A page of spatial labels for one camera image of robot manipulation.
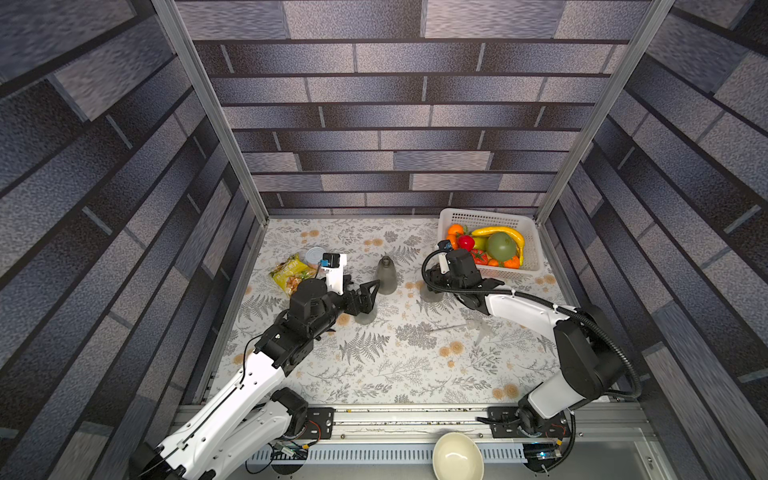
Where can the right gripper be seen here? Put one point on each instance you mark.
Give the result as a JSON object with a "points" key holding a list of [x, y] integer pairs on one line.
{"points": [[459, 264]]}

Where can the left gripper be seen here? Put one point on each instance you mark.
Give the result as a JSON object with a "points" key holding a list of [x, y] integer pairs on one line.
{"points": [[366, 304]]}

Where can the grey spray bottle front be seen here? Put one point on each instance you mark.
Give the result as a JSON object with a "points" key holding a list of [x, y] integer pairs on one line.
{"points": [[367, 318]]}

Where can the grey spray bottle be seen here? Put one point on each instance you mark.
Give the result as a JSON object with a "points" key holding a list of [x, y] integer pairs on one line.
{"points": [[367, 318], [429, 296], [387, 275]]}

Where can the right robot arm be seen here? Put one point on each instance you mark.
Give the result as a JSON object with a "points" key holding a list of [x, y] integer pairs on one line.
{"points": [[591, 362]]}

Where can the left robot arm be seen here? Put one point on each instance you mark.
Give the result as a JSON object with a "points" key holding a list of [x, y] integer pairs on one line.
{"points": [[255, 408]]}

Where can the grey spray bottle right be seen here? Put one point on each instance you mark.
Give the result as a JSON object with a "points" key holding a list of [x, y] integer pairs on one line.
{"points": [[429, 296]]}

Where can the grey spray bottle middle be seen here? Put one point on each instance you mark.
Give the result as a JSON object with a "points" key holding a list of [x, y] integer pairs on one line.
{"points": [[387, 275]]}

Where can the red strawberry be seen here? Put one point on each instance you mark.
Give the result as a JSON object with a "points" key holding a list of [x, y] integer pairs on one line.
{"points": [[480, 257]]}

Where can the red apple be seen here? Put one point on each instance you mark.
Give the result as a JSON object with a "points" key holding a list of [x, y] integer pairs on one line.
{"points": [[466, 242]]}

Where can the orange fruit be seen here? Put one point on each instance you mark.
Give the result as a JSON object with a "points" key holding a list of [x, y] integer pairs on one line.
{"points": [[456, 230]]}

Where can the green mango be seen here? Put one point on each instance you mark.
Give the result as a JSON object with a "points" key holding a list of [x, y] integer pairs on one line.
{"points": [[501, 247]]}

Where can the pink tin can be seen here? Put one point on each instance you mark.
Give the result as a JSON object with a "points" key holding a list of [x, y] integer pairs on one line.
{"points": [[314, 256]]}

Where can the yellow banana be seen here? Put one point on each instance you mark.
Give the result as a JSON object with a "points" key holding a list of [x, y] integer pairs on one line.
{"points": [[517, 236]]}

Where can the white plastic basket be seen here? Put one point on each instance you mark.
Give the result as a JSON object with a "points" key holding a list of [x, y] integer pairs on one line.
{"points": [[533, 259]]}

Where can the yellow snack packet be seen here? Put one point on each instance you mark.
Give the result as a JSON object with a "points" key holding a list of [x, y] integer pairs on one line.
{"points": [[289, 274]]}

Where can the cream bowl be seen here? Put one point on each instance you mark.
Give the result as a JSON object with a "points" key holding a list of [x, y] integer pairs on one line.
{"points": [[457, 457]]}

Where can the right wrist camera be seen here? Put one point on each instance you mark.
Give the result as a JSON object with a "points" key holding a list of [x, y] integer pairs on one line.
{"points": [[444, 247]]}

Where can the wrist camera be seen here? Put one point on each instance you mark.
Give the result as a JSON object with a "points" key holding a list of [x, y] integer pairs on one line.
{"points": [[444, 247], [332, 264]]}

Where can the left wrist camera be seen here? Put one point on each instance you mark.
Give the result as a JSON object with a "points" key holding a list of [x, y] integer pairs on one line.
{"points": [[332, 264]]}

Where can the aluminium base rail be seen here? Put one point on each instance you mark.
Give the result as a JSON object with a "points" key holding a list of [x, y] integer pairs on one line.
{"points": [[411, 423]]}

